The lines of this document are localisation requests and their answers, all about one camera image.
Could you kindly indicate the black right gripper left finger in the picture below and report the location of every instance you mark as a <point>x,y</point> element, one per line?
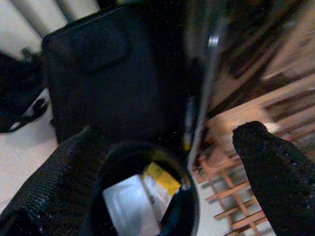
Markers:
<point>49,191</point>

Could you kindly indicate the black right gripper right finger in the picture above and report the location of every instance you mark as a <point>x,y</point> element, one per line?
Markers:
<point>283,184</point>

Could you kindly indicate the black round rubbish bin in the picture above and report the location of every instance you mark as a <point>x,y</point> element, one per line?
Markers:
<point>190,211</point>

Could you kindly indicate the wooden slat pallet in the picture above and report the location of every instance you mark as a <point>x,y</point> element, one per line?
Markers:
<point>222,195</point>

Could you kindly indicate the yellow white paper packet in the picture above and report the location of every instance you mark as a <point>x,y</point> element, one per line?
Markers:
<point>162,179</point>

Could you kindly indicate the silver metal table leg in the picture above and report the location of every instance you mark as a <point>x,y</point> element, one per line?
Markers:
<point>205,98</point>

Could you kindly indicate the black fabric case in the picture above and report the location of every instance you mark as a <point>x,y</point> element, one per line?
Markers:
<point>110,86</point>

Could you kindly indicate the white pleated curtain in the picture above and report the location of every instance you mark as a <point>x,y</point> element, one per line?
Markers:
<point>19,24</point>

